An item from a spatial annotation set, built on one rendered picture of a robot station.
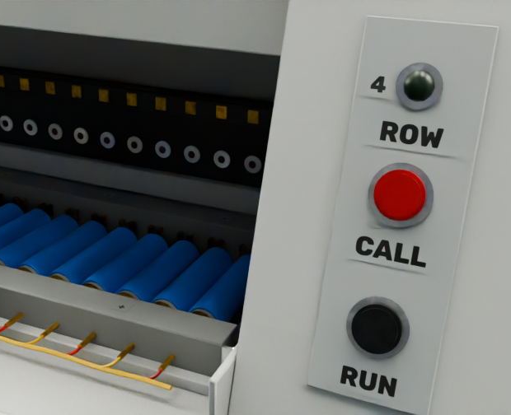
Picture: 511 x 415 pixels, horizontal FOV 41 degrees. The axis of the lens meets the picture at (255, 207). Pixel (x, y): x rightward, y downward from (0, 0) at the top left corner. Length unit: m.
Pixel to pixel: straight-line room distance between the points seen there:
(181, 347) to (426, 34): 0.17
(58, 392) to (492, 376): 0.18
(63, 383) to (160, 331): 0.05
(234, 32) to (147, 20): 0.04
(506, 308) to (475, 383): 0.03
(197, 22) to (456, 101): 0.10
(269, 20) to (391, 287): 0.10
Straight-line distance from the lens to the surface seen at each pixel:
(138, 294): 0.35
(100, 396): 0.31
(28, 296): 0.35
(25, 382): 0.33
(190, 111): 0.42
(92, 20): 0.28
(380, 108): 0.22
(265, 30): 0.25
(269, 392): 0.25
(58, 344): 0.34
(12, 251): 0.40
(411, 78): 0.22
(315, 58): 0.23
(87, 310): 0.33
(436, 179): 0.22
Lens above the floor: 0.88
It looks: 6 degrees down
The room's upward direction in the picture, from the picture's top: 8 degrees clockwise
